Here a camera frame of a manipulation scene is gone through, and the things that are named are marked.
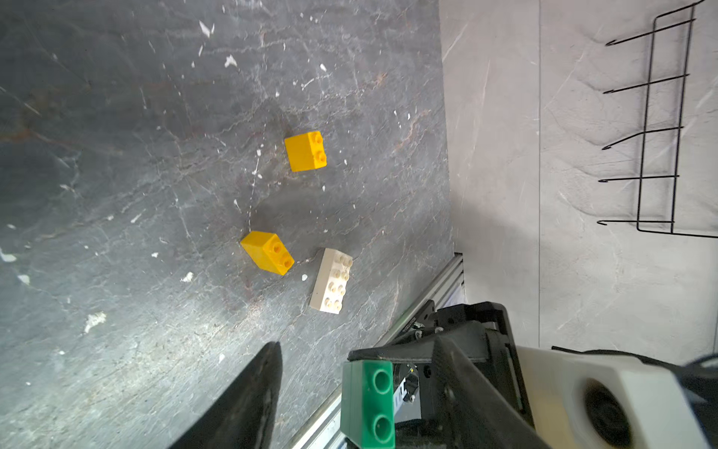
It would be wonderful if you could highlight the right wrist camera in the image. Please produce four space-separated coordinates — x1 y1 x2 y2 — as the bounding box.
517 347 717 448

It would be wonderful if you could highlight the black wire hook rack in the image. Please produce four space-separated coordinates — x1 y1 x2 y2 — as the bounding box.
595 0 718 241

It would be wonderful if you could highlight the yellow stepped lego brick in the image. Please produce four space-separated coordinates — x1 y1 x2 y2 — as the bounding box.
240 231 295 276

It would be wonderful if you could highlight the green lego brick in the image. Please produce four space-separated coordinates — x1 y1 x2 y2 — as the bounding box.
340 360 396 448

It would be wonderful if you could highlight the white long lego brick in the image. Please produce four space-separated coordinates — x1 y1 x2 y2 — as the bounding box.
310 248 353 314

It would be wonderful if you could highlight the small yellow lego brick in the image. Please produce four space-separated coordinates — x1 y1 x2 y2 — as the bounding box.
284 131 327 172

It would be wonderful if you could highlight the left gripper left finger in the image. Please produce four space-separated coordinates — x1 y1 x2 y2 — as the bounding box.
172 342 282 448

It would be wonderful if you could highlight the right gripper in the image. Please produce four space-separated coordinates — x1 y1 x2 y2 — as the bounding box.
347 302 533 448

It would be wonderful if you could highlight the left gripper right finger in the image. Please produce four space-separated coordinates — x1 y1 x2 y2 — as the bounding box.
432 337 548 448

